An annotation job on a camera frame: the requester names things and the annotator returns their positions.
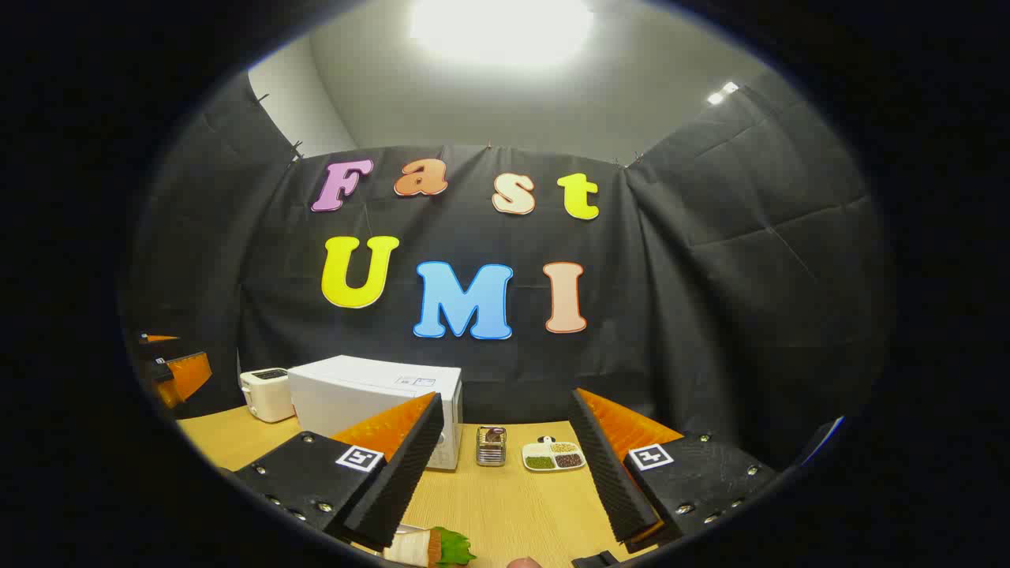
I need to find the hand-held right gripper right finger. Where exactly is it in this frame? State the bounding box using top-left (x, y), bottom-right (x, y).
top-left (568, 388), bottom-right (782, 553)

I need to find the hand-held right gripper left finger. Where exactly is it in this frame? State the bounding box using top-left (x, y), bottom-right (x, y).
top-left (233, 392), bottom-right (445, 551)

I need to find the sandwich with lettuce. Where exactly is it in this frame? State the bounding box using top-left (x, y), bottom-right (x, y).
top-left (384, 527), bottom-right (477, 567)

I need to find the white microwave oven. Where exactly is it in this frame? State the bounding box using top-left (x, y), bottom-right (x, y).
top-left (287, 355), bottom-right (464, 472)

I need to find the white divided dish with beans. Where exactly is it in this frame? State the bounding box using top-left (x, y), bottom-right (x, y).
top-left (522, 436), bottom-right (586, 473)

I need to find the white toaster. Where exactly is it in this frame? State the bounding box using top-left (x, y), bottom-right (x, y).
top-left (239, 368), bottom-right (297, 424)

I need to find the large ceiling light panel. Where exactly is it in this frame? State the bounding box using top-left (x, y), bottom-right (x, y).
top-left (410, 0), bottom-right (594, 65)

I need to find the metal wire utensil holder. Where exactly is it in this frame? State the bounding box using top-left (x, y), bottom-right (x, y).
top-left (476, 427), bottom-right (507, 467)

